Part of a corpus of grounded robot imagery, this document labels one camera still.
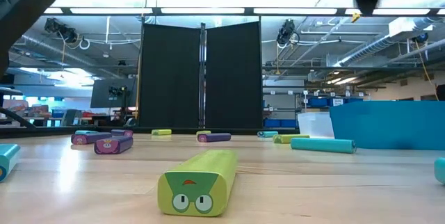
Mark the grey wall screen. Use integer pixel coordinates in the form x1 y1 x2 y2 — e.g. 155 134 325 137
90 77 139 109

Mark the grey chair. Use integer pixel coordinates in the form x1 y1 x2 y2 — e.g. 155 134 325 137
62 108 83 127

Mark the black hanging device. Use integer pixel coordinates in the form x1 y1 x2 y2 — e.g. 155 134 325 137
276 18 300 46
43 17 79 44

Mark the purple rounded block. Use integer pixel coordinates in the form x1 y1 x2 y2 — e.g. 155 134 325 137
111 129 134 138
197 132 232 143
71 132 113 145
94 136 134 155

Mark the blue plastic bin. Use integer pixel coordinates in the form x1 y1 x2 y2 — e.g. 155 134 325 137
329 100 445 150

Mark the clear plastic bin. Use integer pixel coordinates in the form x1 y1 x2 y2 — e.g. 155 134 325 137
297 111 335 140

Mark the black folding partition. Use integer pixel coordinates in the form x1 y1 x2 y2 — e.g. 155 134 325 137
138 20 264 129

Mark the silver ventilation duct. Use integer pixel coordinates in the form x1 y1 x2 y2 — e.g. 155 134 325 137
333 17 435 68

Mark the yellow hanging cable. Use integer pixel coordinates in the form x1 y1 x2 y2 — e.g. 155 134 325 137
413 39 439 102

